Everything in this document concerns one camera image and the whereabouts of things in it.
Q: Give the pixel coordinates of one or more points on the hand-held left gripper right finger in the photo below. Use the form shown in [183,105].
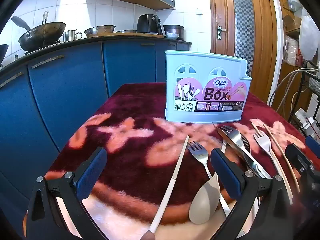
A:
[225,172]

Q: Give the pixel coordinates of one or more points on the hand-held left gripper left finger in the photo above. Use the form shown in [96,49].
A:
[91,172]

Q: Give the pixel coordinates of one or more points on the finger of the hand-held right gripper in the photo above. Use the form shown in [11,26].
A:
[313,143]
[298,158]

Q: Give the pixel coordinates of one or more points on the wooden chopstick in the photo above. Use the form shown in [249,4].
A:
[255,128]
[280,150]

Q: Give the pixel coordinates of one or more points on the steel table knife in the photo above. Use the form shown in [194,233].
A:
[235,140]

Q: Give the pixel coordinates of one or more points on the beige spoon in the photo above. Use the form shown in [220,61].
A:
[203,202]

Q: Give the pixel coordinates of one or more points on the cream two-piece chopstick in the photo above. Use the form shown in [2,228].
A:
[175,173]

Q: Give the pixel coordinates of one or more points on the light blue utensil holder box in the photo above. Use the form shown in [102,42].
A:
[175,60]

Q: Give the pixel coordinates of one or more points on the white power strip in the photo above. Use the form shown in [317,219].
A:
[302,115]

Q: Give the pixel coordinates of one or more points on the red floral plush blanket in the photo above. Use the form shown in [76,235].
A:
[137,167]

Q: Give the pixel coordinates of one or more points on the wooden shelf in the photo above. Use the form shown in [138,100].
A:
[287,80]

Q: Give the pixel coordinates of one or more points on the blue kitchen base cabinet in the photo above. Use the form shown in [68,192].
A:
[62,92]

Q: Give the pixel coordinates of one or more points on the plastic-wrapped package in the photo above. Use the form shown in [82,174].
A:
[291,50]

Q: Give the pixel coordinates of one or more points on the white plastic bag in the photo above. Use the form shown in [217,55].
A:
[308,37]

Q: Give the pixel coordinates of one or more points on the small metal pitcher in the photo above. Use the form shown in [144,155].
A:
[68,36]

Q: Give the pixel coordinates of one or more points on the metal colander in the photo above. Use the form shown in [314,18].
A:
[100,31]

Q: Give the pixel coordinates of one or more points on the dark metal wok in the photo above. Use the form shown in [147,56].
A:
[42,36]

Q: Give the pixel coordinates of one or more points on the shallow metal bowl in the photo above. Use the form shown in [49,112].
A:
[126,31]

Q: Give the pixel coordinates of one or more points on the small white bowl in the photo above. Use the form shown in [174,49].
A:
[172,36]

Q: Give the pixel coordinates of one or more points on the black pan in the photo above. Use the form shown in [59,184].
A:
[3,52]

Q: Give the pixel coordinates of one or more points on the dark rice cooker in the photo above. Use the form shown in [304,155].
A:
[175,29]

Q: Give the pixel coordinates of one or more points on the black air fryer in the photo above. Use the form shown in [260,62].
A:
[148,23]

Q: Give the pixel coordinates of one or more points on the wooden door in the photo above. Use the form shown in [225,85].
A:
[217,5]

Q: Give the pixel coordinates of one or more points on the white wall switch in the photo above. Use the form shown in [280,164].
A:
[199,12]

